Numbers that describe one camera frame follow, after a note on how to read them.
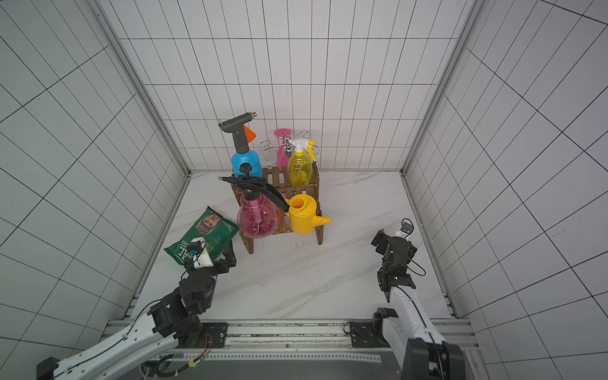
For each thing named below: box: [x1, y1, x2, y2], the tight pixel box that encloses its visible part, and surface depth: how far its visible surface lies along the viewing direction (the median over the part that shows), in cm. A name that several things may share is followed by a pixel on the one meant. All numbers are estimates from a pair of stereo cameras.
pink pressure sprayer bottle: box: [218, 174, 290, 240], surface depth 67 cm
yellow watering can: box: [285, 193, 333, 236], surface depth 76 cm
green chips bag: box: [163, 205, 240, 266], surface depth 94 cm
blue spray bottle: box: [218, 111, 263, 179], surface depth 69 cm
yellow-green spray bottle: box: [287, 138, 315, 188], surface depth 74 cm
